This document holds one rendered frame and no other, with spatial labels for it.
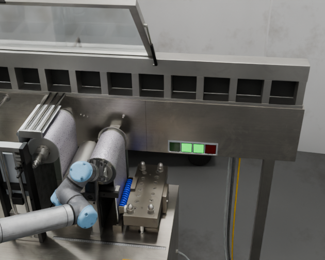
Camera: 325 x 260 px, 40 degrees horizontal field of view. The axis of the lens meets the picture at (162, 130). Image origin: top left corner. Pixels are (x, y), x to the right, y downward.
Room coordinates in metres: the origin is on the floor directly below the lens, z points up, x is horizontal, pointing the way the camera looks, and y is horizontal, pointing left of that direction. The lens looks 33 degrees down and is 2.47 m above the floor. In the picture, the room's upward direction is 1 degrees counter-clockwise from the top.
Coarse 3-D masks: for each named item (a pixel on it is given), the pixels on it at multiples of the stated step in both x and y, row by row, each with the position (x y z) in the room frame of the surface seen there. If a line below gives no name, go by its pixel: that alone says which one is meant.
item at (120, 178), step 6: (120, 168) 1.68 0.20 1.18; (120, 174) 1.67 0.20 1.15; (126, 174) 1.79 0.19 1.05; (114, 180) 1.56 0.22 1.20; (120, 180) 1.66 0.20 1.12; (126, 180) 1.78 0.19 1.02; (114, 186) 1.56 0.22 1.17; (120, 186) 1.66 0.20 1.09; (120, 192) 1.65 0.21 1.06; (120, 198) 1.64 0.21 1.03
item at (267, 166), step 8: (264, 160) 1.95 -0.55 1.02; (272, 160) 1.94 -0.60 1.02; (264, 168) 1.95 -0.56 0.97; (272, 168) 1.94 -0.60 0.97; (264, 176) 1.94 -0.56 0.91; (264, 184) 1.94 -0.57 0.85; (264, 192) 1.94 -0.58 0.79; (264, 200) 1.94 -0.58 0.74; (256, 208) 1.96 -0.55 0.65; (264, 208) 1.94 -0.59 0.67; (256, 216) 1.95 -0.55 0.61; (264, 216) 1.94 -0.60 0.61; (256, 224) 1.94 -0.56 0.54; (264, 224) 1.94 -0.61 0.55; (256, 232) 1.94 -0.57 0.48; (256, 240) 1.94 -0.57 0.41; (256, 248) 1.94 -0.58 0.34; (256, 256) 1.94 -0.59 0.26
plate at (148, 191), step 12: (156, 168) 1.87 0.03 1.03; (144, 180) 1.77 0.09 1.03; (156, 180) 1.77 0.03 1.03; (132, 192) 1.68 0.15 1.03; (144, 192) 1.68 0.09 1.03; (156, 192) 1.68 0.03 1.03; (132, 204) 1.59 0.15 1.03; (144, 204) 1.59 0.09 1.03; (156, 204) 1.59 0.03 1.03; (132, 216) 1.51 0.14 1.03; (144, 216) 1.51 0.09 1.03; (156, 216) 1.51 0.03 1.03
